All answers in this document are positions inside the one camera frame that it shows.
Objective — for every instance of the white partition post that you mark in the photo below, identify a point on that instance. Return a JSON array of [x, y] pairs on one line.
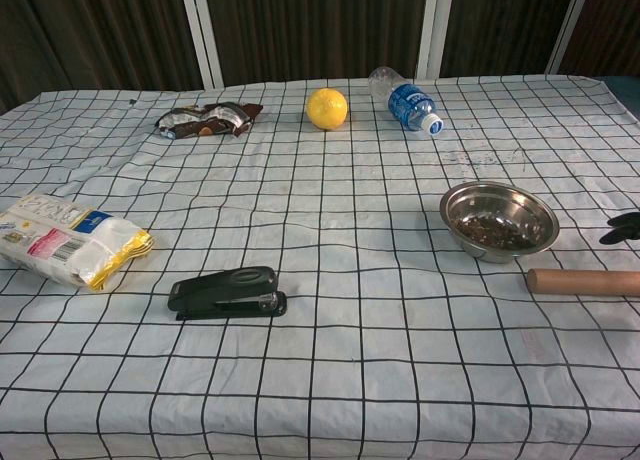
[[202, 35], [570, 27], [434, 30]]

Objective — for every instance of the brown snack wrapper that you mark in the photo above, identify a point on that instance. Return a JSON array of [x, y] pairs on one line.
[[210, 120]]

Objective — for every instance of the blue label water bottle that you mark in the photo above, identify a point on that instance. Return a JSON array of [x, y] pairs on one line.
[[407, 105]]

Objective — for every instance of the wooden stick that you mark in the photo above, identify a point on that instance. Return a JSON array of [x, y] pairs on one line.
[[585, 281]]

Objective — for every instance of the yellow lemon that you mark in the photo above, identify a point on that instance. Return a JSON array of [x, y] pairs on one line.
[[327, 109]]

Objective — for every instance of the white black checked tablecloth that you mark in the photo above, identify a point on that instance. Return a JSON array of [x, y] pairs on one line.
[[350, 380]]

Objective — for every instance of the white yellow food package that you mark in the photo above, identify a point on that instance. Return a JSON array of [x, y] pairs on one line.
[[65, 245]]

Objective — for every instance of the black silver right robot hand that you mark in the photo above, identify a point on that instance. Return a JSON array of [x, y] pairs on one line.
[[620, 237]]

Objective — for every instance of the steel bowl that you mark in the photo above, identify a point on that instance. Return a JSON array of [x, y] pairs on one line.
[[500, 230]]

